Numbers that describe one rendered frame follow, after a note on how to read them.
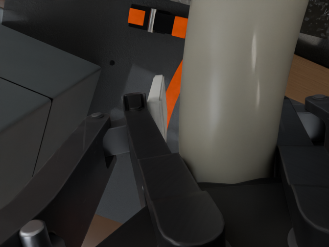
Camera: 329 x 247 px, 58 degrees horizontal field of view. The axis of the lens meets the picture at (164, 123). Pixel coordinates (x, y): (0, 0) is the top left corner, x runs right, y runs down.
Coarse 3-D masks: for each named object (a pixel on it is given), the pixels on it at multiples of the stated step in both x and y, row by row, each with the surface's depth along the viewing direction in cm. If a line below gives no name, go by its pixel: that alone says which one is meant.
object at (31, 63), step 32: (0, 32) 94; (0, 64) 73; (32, 64) 81; (64, 64) 91; (0, 96) 60; (32, 96) 65; (64, 96) 75; (0, 128) 51; (32, 128) 63; (64, 128) 88; (0, 160) 54; (32, 160) 71; (0, 192) 60
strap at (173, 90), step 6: (180, 66) 100; (180, 72) 101; (174, 78) 102; (180, 78) 102; (174, 84) 103; (180, 84) 102; (168, 90) 104; (174, 90) 103; (168, 96) 104; (174, 96) 104; (168, 102) 105; (174, 102) 105; (168, 108) 106; (168, 114) 107; (168, 120) 108
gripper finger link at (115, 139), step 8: (112, 120) 15; (120, 120) 15; (112, 128) 14; (120, 128) 14; (104, 136) 14; (112, 136) 14; (120, 136) 14; (104, 144) 14; (112, 144) 14; (120, 144) 15; (128, 144) 15; (104, 152) 14; (112, 152) 14; (120, 152) 15
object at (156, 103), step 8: (160, 80) 20; (152, 88) 18; (160, 88) 17; (152, 96) 16; (160, 96) 16; (152, 104) 15; (160, 104) 15; (152, 112) 15; (160, 112) 15; (160, 120) 15; (160, 128) 16
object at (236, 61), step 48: (192, 0) 8; (240, 0) 7; (288, 0) 7; (192, 48) 8; (240, 48) 7; (288, 48) 7; (192, 96) 8; (240, 96) 7; (192, 144) 8; (240, 144) 8
